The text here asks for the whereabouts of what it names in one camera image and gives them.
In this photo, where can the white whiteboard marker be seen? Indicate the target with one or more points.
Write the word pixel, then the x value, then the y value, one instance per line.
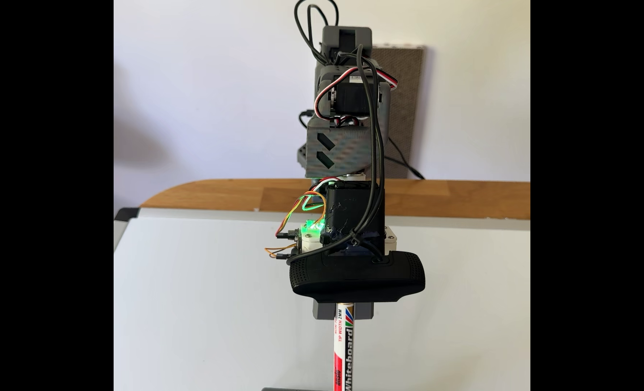
pixel 343 347

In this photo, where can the black oval webcam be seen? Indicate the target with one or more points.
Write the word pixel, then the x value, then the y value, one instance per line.
pixel 357 277

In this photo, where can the grey pen holder block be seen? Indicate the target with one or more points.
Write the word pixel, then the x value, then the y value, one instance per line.
pixel 295 389

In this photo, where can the white whiteboard aluminium frame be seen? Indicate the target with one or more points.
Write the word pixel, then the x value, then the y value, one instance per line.
pixel 202 315

